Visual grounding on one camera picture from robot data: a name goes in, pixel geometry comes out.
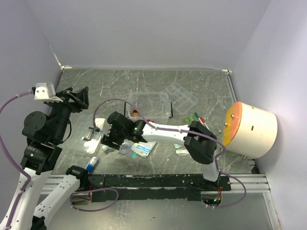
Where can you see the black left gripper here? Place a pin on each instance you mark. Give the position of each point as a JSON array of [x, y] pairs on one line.
[[82, 97]]

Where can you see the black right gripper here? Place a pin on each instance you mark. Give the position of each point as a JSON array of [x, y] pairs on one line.
[[108, 140]]

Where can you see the white bottle green label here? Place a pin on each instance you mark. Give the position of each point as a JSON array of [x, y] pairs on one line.
[[104, 147]]

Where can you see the white blue gauze packet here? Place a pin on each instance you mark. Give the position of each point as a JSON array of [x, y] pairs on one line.
[[143, 149]]

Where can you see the brown medicine bottle orange cap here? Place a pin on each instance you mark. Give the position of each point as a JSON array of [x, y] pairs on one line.
[[135, 113]]

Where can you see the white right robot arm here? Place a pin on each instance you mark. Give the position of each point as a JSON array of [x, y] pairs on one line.
[[198, 140]]

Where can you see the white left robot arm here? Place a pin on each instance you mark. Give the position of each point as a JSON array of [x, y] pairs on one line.
[[44, 134]]

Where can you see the clear zip bag teal strip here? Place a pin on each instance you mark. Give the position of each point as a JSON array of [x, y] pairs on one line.
[[125, 148]]

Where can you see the blue white ointment tube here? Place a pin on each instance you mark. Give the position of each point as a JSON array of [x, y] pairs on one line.
[[91, 164]]

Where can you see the clear first aid box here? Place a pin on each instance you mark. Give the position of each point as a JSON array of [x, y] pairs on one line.
[[155, 106]]

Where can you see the teal plaster packet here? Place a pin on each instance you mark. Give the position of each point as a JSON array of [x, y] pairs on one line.
[[177, 146]]

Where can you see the white plaster packet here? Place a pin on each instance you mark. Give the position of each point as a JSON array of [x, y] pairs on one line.
[[182, 152]]

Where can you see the small green packet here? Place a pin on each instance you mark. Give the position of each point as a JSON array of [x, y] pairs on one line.
[[189, 119]]

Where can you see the clear divider tray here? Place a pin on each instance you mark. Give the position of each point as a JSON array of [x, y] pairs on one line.
[[181, 99]]

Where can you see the red green thermometer pen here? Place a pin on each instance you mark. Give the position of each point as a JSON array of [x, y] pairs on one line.
[[200, 119]]

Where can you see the cream cylinder orange face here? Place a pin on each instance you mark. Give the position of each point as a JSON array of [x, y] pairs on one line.
[[249, 131]]

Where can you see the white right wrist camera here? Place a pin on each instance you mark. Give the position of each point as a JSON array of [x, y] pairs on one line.
[[103, 126]]

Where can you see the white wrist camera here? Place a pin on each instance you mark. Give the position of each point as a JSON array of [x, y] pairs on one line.
[[103, 126], [45, 92]]

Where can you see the clear box lid black handle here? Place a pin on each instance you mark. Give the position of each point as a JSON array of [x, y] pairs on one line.
[[92, 140]]

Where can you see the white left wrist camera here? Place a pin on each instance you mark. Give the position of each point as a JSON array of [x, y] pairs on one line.
[[45, 92]]

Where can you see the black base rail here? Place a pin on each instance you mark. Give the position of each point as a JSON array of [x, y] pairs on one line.
[[157, 186]]

